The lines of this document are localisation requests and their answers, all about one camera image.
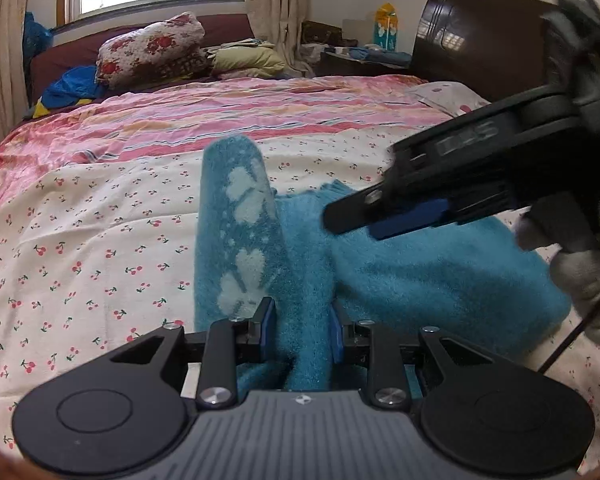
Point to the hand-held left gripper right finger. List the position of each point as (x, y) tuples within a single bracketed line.
[(336, 336)]

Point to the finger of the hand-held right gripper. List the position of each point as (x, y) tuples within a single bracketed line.
[(352, 210), (410, 217)]

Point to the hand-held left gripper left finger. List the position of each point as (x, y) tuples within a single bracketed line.
[(266, 325)]

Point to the blue fuzzy sweater white flowers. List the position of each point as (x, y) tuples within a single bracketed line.
[(305, 270)]

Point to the person's right hand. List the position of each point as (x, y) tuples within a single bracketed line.
[(580, 270)]

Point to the pink dotted pillow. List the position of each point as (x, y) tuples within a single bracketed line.
[(450, 97)]

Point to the dark glossy wooden board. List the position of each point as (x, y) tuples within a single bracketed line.
[(475, 45)]

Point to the dark wooden nightstand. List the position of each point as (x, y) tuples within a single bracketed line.
[(360, 66)]

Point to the yellow and blue bag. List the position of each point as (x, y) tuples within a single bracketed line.
[(386, 27)]

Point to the brown patterned bag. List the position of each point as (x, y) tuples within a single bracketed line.
[(322, 34)]

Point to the olive green pillow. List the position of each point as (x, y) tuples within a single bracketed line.
[(250, 62)]

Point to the cherry print pink bedsheet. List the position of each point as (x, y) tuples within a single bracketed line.
[(105, 240)]

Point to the red floral pillow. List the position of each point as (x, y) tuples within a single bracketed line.
[(150, 50)]

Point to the blue and yellow cloth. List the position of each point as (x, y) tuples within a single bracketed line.
[(72, 87)]

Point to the maroon padded bed headboard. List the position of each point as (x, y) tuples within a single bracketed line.
[(70, 47)]

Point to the blue plastic bag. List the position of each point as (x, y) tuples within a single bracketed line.
[(36, 35)]

